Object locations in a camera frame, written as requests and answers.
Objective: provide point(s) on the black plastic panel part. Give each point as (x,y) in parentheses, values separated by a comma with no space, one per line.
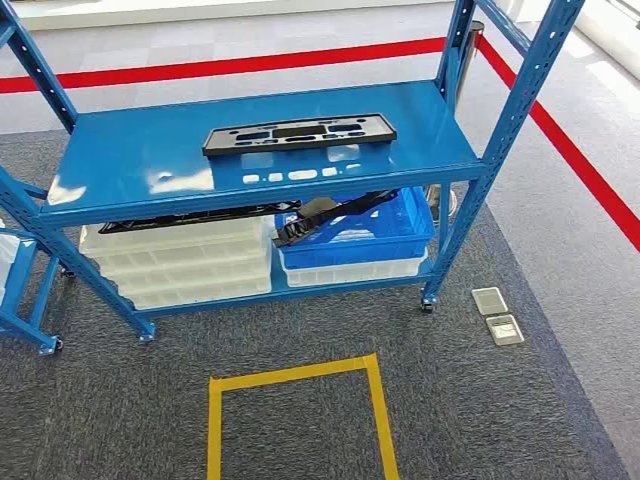
(220,140)

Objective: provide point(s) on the black ribbed plastic part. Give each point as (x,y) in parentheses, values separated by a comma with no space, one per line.
(300,228)

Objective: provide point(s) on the long black plastic part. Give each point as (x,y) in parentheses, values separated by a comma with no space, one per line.
(200,217)

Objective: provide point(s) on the blue metal shelf rack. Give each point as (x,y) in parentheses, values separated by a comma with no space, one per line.
(150,159)
(20,272)

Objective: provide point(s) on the blue plastic crate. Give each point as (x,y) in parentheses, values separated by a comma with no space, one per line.
(350,252)

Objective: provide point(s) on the white plastic crate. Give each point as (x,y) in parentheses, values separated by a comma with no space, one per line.
(6,255)
(350,273)

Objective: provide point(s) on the white plastic tray stack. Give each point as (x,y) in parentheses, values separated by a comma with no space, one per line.
(175,265)

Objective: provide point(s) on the closed silver floor socket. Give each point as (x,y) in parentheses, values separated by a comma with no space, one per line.
(489,301)

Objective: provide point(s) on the yellow tape floor square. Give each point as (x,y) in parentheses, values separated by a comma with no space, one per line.
(215,430)

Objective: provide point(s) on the open silver floor socket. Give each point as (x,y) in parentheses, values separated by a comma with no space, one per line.
(505,330)

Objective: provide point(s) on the chrome stanchion post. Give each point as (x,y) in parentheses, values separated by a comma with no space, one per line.
(472,40)

